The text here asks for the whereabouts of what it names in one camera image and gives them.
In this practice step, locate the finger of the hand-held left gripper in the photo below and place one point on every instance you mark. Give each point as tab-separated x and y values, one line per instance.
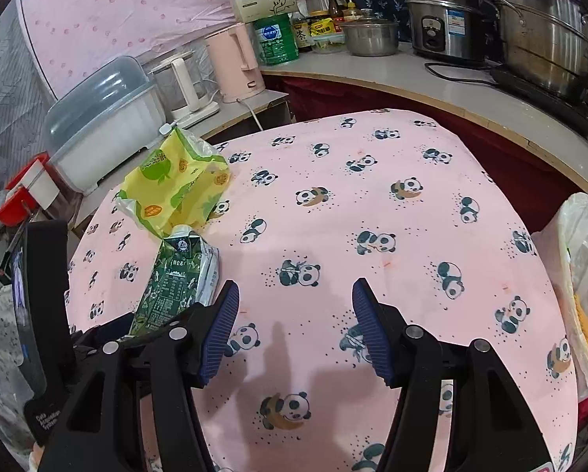
95	335

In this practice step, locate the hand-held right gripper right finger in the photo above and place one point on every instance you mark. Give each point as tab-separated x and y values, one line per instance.
370	324

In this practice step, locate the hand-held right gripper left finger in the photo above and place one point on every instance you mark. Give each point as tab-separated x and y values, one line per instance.
220	334

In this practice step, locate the green milk carton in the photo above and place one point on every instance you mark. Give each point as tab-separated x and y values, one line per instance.
176	275

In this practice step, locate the yellow green snack bag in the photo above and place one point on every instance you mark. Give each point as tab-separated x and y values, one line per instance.
176	177

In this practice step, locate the white plastic bag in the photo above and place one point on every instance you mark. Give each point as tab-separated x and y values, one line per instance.
584	265

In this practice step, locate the red plastic container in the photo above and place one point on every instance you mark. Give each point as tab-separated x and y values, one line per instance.
14	201

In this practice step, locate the pink panda tablecloth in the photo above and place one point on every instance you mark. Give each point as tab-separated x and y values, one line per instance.
353	206

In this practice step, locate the dish box with clear lid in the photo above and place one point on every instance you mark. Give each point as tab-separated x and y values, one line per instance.
102	132

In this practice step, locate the white glass kettle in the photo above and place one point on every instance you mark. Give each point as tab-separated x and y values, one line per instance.
178	86

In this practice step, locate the pink electric kettle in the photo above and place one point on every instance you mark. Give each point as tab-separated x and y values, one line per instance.
232	59

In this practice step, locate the black induction cooker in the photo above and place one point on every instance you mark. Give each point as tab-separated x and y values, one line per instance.
544	98

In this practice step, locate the small steel pot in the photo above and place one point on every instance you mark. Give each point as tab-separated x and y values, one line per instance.
370	37

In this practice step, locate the dark tea bottle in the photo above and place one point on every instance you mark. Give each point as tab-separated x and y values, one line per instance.
301	34

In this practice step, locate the green tin can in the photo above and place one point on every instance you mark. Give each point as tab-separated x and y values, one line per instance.
274	39

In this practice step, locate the yellow label jar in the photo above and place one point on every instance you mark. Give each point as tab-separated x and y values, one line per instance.
326	27

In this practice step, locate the pink dotted curtain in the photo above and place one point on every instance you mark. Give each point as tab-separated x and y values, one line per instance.
127	10

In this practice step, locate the steel rice cooker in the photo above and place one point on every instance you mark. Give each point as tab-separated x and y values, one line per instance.
446	24

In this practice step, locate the brown sauce bottle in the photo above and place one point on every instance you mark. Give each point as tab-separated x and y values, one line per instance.
350	7

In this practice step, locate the dark sauce bottle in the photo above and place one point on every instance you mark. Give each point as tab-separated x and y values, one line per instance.
331	0

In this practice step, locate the large steel steamer pot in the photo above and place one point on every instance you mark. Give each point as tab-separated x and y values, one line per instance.
544	34

